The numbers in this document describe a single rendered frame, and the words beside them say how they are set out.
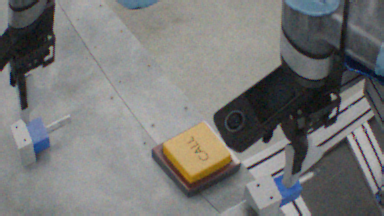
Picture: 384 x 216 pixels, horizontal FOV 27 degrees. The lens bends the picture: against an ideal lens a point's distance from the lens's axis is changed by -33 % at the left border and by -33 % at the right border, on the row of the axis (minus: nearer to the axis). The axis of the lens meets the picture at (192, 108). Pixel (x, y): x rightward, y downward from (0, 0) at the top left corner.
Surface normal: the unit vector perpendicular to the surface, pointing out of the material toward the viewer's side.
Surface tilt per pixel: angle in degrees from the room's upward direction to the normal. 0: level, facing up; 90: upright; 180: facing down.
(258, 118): 32
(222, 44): 0
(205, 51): 0
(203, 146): 0
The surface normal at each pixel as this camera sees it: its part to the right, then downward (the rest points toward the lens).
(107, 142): 0.04, -0.58
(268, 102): -0.42, -0.29
